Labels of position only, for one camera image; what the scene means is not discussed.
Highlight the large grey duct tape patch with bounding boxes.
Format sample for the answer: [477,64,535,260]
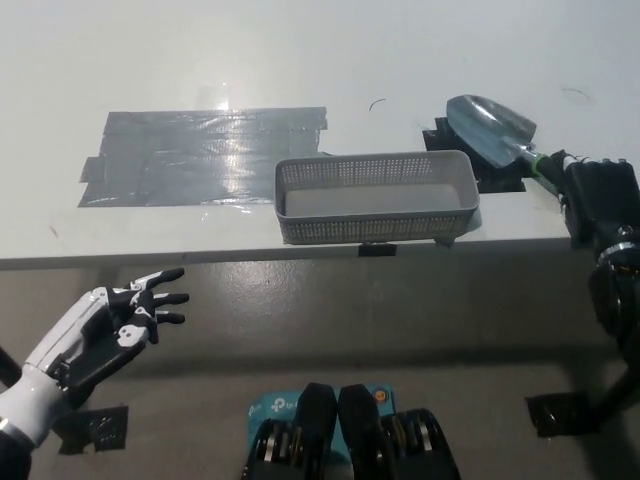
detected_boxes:
[77,104,332,209]

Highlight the black robot body blocks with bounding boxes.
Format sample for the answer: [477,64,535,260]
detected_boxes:
[242,382,461,480]

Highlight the grey perforated plastic basket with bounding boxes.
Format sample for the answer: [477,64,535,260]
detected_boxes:
[273,149,482,246]

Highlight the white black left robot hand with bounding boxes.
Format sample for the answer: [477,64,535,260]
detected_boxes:
[22,267,190,409]

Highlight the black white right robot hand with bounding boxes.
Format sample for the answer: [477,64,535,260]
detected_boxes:
[557,149,640,250]

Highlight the black tape patch on desk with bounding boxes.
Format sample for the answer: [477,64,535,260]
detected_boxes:
[422,117,529,194]

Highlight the garden trowel green black handle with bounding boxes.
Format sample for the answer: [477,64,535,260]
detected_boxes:
[445,94,569,199]

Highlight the small black tape piece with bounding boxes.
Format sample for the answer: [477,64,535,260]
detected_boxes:
[358,242,398,259]

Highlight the black floor tape patch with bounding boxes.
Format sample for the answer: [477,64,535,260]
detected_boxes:
[524,392,601,439]
[52,404,130,455]

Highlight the teal tp-link box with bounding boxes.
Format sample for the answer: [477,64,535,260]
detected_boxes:
[248,384,397,464]

